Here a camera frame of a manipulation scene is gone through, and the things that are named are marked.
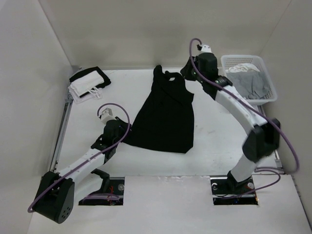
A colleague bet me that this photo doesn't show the black tank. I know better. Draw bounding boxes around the black tank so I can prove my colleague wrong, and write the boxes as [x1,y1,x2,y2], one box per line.
[123,65,195,154]
[69,66,111,88]

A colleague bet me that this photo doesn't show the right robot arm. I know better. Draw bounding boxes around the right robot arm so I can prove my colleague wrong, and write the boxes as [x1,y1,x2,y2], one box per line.
[180,53,280,193]

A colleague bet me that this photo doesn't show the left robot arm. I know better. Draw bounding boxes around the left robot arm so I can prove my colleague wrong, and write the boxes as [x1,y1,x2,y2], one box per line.
[28,117,131,224]

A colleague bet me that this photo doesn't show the white tank top in basket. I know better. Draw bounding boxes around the white tank top in basket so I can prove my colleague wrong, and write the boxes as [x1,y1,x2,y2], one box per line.
[225,63,260,73]

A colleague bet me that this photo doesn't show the bottom folded white tank top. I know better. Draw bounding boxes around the bottom folded white tank top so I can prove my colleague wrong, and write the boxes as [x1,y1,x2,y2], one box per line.
[68,86,103,104]

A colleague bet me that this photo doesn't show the folded white tank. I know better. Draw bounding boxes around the folded white tank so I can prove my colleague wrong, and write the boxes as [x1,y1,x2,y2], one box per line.
[70,71,104,96]
[68,86,103,104]

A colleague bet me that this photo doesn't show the folded black tank top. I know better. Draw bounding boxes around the folded black tank top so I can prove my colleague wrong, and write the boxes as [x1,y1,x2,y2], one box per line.
[69,66,111,88]

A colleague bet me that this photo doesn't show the grey tank top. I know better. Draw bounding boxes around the grey tank top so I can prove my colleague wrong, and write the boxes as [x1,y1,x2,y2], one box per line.
[227,71,269,100]

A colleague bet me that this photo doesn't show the white plastic basket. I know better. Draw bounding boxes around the white plastic basket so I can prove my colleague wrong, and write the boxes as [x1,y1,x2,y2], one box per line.
[221,55,277,106]

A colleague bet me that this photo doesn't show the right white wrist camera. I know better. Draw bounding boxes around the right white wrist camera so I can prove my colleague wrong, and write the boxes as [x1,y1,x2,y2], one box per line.
[197,44,212,53]

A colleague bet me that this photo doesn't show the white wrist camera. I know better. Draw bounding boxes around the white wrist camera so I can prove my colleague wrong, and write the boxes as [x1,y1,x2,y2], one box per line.
[99,108,115,124]
[197,44,212,53]

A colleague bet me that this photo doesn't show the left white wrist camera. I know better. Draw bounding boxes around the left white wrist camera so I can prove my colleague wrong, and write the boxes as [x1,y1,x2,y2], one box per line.
[99,108,115,124]

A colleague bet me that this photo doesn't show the left metal table rail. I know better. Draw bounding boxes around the left metal table rail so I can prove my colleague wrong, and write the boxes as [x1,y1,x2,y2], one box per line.
[48,94,74,172]

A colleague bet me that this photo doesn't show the metal table rail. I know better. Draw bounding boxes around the metal table rail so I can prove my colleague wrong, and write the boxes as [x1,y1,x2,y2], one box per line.
[48,94,74,172]
[258,106,285,175]

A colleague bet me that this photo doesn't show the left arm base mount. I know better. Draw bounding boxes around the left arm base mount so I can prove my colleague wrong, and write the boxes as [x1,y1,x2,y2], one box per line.
[75,169,125,206]

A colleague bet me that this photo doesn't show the right metal table rail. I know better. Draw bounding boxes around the right metal table rail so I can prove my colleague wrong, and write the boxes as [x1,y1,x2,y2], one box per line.
[258,106,285,175]

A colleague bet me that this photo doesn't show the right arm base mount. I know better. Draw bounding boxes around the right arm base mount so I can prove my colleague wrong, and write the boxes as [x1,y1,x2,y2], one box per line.
[210,176,258,205]

